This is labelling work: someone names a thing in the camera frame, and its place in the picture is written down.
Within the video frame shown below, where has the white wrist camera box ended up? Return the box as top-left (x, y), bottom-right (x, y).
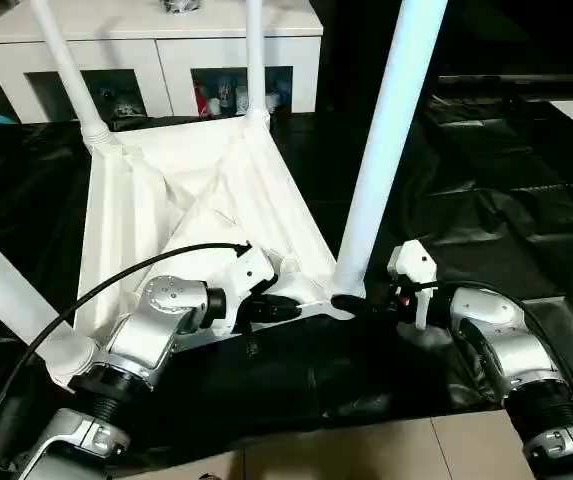
top-left (386, 240), bottom-right (437, 331)
top-left (211, 245), bottom-right (279, 336)

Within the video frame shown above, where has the white plastic table top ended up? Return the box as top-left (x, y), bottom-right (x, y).
top-left (44, 110), bottom-right (362, 389)

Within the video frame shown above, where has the small dark grey bundle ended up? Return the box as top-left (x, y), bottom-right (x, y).
top-left (162, 0), bottom-right (205, 15)

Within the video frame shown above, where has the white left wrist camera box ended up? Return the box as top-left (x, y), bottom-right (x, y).
top-left (211, 245), bottom-right (279, 336)

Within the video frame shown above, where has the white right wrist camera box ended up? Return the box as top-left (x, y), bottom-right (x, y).
top-left (386, 240), bottom-right (437, 331)

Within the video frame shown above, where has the white cabinet with glass doors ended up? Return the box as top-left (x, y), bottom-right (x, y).
top-left (0, 0), bottom-right (324, 124)

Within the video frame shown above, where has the black plastic mat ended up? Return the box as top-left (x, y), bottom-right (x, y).
top-left (0, 98), bottom-right (573, 471)

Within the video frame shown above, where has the tall clear bottle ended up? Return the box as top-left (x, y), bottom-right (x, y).
top-left (221, 79), bottom-right (237, 117)

